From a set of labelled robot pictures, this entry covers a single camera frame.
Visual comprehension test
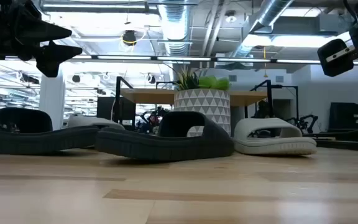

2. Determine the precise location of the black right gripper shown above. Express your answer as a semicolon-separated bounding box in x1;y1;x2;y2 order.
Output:
317;0;358;78

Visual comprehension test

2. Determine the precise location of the light grey rubber slide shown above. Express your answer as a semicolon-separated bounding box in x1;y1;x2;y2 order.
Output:
67;115;126;131
233;117;318;156

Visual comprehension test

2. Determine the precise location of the black rubber slide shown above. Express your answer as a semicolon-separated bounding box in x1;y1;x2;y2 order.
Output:
0;107;101;156
94;111;235;162

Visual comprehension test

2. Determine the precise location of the wooden shelf with black legs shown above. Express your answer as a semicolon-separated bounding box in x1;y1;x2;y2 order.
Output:
113;76;275;129

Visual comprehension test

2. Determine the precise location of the white round pillar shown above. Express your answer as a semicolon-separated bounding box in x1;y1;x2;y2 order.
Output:
38;67;67;131

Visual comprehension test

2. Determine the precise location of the black cabinet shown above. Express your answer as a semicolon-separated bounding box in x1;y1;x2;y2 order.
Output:
327;101;358;143

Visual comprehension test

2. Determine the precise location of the black background monitor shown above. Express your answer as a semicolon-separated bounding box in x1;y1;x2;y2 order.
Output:
96;96;136;127

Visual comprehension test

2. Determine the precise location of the long ceiling light strip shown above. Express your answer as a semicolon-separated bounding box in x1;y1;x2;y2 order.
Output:
71;54;358;66

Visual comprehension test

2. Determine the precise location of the succulent in triangle-patterned pot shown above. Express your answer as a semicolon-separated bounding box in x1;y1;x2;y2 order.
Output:
172;67;232;138

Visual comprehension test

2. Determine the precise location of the yellow hanging cord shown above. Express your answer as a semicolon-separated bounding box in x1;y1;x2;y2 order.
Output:
262;46;269;78

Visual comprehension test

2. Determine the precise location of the silver spiral ventilation duct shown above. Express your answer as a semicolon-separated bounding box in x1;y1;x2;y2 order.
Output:
157;0;193;57
230;0;295;58

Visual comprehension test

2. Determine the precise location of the black ceiling device yellow cable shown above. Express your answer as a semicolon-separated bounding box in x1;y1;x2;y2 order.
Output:
121;29;138;47

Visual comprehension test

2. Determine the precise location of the black aluminium table frame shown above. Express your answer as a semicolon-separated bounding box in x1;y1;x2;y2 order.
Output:
303;133;358;153

